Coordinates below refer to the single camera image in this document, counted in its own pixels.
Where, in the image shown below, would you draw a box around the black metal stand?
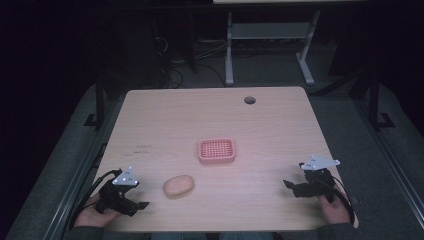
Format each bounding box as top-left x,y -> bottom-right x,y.
83,71 -> 108,131
365,68 -> 396,131

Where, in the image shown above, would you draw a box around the person's right hand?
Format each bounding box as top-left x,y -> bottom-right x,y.
317,188 -> 352,225

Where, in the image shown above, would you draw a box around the grey floor rail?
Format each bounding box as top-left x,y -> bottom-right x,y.
41,98 -> 122,240
353,98 -> 424,222

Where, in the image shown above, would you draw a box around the person's left hand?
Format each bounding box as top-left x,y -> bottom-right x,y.
74,193 -> 122,229

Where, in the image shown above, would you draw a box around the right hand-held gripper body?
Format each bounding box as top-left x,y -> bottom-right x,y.
297,153 -> 342,203

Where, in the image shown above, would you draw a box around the white metal stand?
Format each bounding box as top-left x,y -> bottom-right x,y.
224,9 -> 322,86

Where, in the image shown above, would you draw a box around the black floor cables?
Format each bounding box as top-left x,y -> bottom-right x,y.
153,35 -> 228,90

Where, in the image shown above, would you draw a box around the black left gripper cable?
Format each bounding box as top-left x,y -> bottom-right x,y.
68,169 -> 123,232

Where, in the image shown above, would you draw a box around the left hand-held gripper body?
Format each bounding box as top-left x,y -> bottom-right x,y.
95,166 -> 142,217

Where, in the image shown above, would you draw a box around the pink soap dish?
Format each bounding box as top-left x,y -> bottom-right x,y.
198,137 -> 237,165

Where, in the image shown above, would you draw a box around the beige soap bar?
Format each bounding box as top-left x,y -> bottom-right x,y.
162,174 -> 195,199

